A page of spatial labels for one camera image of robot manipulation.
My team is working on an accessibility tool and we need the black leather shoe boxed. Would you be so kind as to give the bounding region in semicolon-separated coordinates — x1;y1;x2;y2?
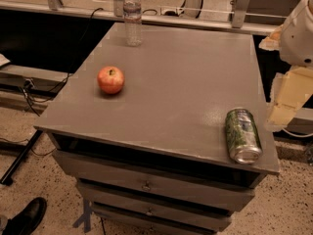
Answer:
0;197;47;235

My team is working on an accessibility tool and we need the white cable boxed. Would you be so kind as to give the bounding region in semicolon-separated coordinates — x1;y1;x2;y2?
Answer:
282;127;313;139

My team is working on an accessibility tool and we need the clear plastic water bottle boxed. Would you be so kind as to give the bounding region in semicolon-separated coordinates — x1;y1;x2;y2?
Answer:
123;0;142;46

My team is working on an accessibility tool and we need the green soda can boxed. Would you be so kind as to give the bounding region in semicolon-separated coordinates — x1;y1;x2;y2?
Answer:
225;108;262;165

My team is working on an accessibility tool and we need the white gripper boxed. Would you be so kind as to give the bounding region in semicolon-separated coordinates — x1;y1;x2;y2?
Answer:
258;0;313;125

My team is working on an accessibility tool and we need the black metal stand leg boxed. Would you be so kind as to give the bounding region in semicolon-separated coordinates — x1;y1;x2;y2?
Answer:
0;130;42;186

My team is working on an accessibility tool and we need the red apple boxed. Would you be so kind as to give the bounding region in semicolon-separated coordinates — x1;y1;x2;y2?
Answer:
97;67;125;95

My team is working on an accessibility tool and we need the grey drawer cabinet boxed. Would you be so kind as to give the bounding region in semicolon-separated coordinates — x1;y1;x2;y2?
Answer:
35;23;279;235

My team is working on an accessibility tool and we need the black cable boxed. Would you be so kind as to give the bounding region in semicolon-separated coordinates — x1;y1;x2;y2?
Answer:
19;7;105;118

